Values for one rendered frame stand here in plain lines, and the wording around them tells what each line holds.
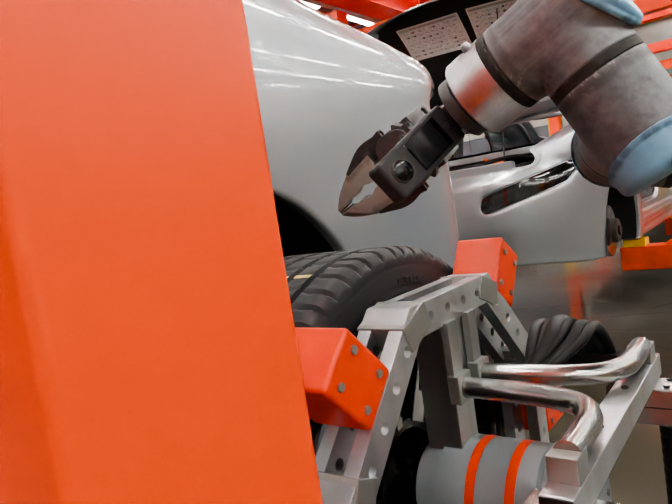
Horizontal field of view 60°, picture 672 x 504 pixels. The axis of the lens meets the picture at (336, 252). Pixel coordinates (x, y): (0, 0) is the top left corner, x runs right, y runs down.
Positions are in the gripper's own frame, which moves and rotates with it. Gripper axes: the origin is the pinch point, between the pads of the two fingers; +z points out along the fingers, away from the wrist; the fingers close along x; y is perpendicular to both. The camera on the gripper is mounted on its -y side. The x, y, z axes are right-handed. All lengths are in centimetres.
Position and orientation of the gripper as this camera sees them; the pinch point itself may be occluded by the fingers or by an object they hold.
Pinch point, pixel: (345, 209)
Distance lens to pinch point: 73.1
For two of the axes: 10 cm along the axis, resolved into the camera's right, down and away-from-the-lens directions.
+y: 4.2, -4.5, 7.9
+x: -6.6, -7.5, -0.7
